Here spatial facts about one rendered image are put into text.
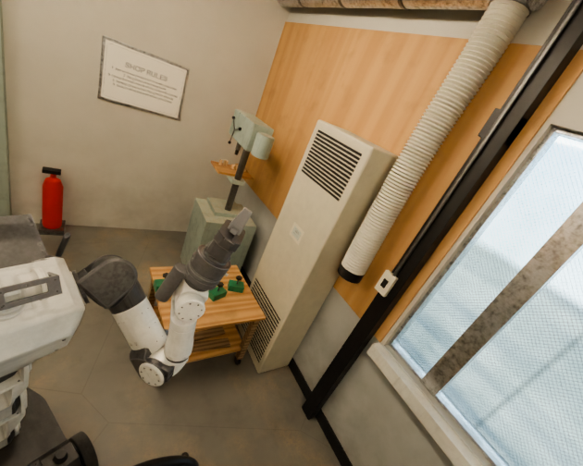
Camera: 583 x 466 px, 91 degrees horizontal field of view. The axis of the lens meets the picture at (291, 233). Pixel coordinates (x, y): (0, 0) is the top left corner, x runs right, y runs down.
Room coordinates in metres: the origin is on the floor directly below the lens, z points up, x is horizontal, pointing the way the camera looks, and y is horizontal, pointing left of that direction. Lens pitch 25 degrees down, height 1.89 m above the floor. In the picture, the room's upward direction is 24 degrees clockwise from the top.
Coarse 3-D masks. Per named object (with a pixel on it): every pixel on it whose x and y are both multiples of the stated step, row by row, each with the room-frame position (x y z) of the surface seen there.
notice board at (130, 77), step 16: (112, 48) 2.31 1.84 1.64; (128, 48) 2.37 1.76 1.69; (112, 64) 2.31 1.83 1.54; (128, 64) 2.38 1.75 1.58; (144, 64) 2.46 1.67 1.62; (160, 64) 2.53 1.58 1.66; (176, 64) 2.61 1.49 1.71; (112, 80) 2.32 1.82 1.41; (128, 80) 2.39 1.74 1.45; (144, 80) 2.47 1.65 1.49; (160, 80) 2.54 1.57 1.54; (176, 80) 2.62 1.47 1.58; (112, 96) 2.33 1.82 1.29; (128, 96) 2.40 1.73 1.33; (144, 96) 2.48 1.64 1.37; (160, 96) 2.56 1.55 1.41; (176, 96) 2.64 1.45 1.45; (160, 112) 2.57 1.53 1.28; (176, 112) 2.66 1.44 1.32
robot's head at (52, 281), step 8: (48, 272) 0.39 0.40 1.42; (32, 280) 0.35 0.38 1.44; (40, 280) 0.35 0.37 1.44; (48, 280) 0.36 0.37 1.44; (56, 280) 0.37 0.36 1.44; (0, 288) 0.31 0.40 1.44; (8, 288) 0.31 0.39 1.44; (16, 288) 0.32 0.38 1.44; (48, 288) 0.36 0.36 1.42; (56, 288) 0.36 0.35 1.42; (0, 296) 0.30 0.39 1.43; (32, 296) 0.33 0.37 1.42; (40, 296) 0.34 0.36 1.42; (48, 296) 0.35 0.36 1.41; (0, 304) 0.30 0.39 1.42; (8, 304) 0.30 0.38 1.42; (16, 304) 0.31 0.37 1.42
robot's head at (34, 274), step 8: (32, 272) 0.37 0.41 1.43; (40, 272) 0.37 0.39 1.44; (0, 280) 0.33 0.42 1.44; (8, 280) 0.33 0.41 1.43; (16, 280) 0.34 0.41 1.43; (24, 280) 0.35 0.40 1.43; (24, 288) 0.34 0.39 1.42; (32, 288) 0.35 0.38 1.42; (40, 288) 0.36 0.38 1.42; (8, 296) 0.32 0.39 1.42; (16, 296) 0.33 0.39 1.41; (24, 296) 0.34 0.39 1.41; (24, 304) 0.36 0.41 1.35; (0, 312) 0.30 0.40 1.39; (8, 312) 0.33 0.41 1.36; (16, 312) 0.34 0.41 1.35
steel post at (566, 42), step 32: (576, 0) 1.40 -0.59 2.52; (576, 32) 1.35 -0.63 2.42; (544, 64) 1.37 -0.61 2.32; (512, 96) 1.38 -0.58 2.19; (544, 96) 1.37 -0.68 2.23; (512, 128) 1.34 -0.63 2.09; (480, 160) 1.37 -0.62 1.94; (448, 192) 1.38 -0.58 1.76; (448, 224) 1.35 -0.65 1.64; (416, 256) 1.36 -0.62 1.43; (384, 288) 1.36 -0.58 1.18; (384, 320) 1.38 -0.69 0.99; (352, 352) 1.35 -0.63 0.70; (320, 384) 1.39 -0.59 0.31
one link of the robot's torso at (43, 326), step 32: (0, 224) 0.46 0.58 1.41; (32, 224) 0.50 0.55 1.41; (0, 256) 0.41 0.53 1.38; (32, 256) 0.45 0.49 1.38; (64, 288) 0.44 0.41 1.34; (0, 320) 0.32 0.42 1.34; (32, 320) 0.36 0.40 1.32; (64, 320) 0.40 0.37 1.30; (0, 352) 0.31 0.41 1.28; (32, 352) 0.35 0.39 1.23
